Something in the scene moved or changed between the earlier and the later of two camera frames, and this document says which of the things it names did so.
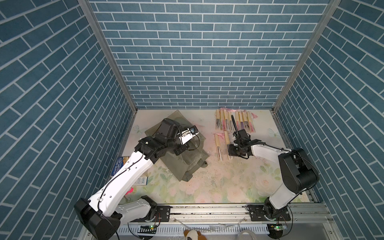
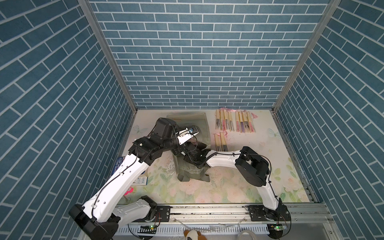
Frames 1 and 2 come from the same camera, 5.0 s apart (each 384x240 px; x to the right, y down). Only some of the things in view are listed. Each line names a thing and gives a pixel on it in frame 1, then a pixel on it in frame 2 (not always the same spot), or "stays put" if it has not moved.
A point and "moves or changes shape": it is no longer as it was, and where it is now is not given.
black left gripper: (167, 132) stays put
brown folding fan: (226, 119) stays put
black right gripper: (230, 150) -> (187, 160)
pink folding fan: (224, 120) stays put
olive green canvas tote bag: (184, 166) moves or changes shape
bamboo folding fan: (230, 123) stays put
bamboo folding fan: (238, 119) stays put
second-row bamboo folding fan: (227, 135) moves or changes shape
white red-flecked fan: (246, 124) stays put
